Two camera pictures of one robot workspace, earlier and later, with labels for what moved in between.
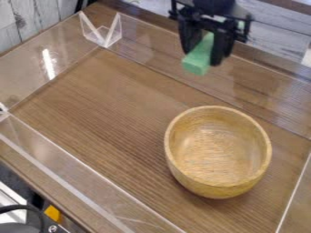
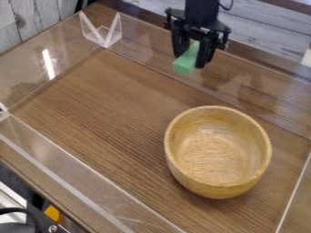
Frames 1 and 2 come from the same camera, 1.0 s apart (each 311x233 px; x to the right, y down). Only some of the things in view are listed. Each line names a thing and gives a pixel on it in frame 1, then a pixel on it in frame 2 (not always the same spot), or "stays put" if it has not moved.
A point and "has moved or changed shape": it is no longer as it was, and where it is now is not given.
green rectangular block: (195, 62) has moved or changed shape
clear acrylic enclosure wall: (133, 146) stays put
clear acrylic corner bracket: (104, 35) stays put
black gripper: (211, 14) -> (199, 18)
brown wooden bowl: (217, 149) stays put
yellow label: (52, 212) stays put
